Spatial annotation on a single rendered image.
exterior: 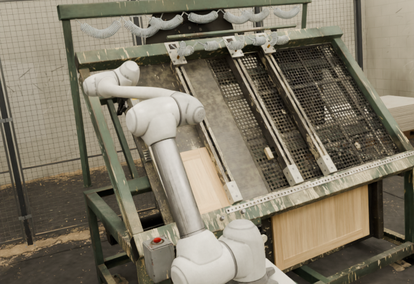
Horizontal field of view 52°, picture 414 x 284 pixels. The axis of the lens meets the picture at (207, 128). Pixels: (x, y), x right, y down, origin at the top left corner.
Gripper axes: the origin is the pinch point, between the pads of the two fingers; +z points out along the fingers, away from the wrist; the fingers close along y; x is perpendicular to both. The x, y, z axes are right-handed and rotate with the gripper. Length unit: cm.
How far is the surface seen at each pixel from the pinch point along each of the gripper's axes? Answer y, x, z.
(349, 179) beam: 76, 136, 10
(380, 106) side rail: 30, 202, 9
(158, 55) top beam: -41, 40, 6
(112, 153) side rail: 20.6, -9.2, 10.5
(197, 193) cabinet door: 55, 32, 14
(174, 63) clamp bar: -32, 47, 4
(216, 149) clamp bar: 33, 53, 9
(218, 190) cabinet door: 57, 45, 13
